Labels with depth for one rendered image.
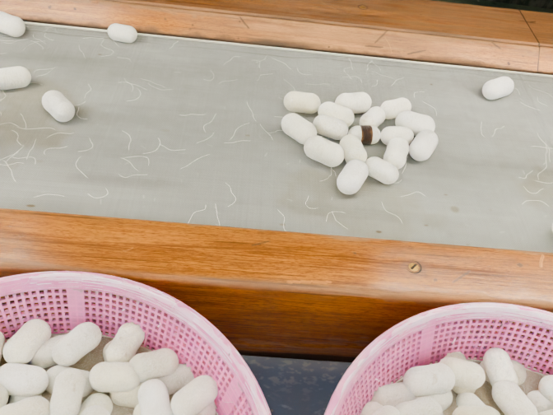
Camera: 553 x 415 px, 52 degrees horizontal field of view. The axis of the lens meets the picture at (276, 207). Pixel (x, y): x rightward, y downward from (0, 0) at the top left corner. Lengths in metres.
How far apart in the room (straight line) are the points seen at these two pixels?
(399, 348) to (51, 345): 0.23
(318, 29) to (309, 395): 0.41
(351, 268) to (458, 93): 0.31
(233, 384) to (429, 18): 0.52
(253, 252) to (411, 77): 0.34
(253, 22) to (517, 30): 0.32
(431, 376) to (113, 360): 0.21
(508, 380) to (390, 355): 0.08
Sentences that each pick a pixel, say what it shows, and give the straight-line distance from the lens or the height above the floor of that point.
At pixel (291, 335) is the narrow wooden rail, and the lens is 0.44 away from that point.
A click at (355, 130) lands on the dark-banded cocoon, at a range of 0.54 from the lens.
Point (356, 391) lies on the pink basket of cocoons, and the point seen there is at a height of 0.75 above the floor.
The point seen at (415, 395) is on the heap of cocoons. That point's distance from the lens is 0.40.
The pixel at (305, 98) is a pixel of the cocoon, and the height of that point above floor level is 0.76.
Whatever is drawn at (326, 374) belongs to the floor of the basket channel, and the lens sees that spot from 0.46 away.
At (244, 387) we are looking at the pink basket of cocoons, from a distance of 0.35.
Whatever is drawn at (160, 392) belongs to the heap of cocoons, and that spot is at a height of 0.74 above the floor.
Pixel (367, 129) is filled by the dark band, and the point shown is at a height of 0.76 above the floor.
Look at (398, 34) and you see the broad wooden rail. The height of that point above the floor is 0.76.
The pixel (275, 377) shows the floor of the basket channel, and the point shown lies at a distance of 0.46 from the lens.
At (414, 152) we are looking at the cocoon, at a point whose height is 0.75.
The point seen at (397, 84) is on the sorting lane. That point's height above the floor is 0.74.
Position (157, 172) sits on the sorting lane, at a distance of 0.50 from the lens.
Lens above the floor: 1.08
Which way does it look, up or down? 45 degrees down
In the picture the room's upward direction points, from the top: 8 degrees clockwise
